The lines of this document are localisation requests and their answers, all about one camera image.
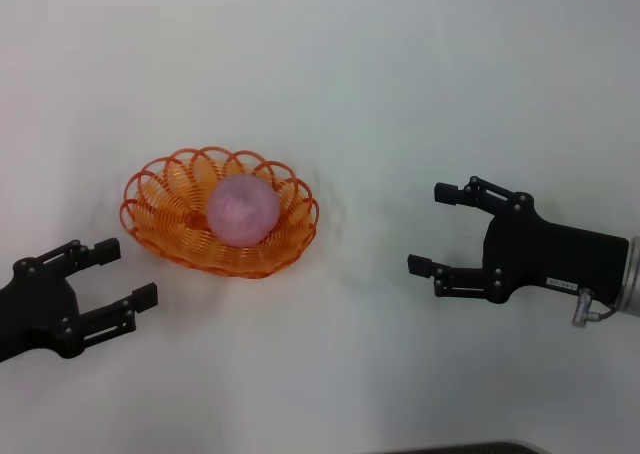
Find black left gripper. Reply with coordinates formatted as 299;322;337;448
0;237;160;364

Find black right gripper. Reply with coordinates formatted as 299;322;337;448
407;175;631;307

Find orange plastic woven basket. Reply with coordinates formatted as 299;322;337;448
118;146;320;280

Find pink peach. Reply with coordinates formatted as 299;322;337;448
206;174;281;248

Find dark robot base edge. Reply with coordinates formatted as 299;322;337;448
413;440;547;454

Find silver cable connector plug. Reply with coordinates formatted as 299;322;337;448
571;287;622;330

